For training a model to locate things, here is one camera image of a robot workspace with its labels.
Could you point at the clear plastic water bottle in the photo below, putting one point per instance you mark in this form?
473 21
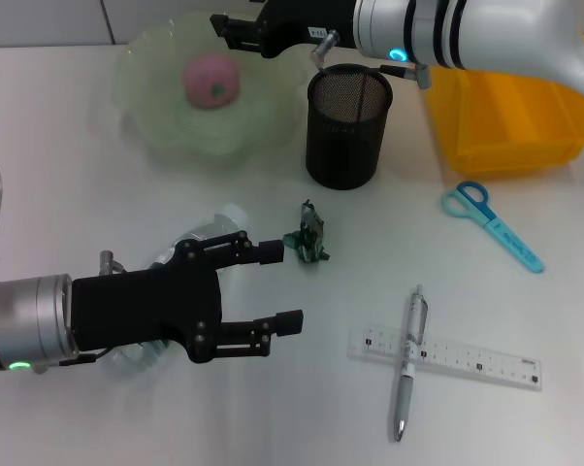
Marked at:
214 228

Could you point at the pink toy peach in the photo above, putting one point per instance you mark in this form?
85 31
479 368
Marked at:
212 80

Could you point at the blue scissors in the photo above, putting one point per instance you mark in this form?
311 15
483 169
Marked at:
508 235

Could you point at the yellow plastic bin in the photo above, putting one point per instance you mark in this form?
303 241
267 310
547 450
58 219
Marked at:
510 126

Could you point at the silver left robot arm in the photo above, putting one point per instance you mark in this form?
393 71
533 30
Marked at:
25 320

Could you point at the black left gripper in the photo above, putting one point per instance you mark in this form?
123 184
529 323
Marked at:
141 310

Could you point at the translucent green fruit plate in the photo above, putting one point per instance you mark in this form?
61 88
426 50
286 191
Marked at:
209 111

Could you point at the silver ballpoint pen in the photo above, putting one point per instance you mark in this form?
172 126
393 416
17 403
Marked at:
408 349

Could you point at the green plastic wrapper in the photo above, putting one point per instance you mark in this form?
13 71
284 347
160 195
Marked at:
309 238

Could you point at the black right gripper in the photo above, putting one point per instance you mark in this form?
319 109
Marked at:
301 24

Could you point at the black mesh pen holder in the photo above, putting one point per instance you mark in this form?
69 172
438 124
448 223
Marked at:
343 145

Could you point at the clear plastic ruler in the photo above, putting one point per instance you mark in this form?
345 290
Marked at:
476 364

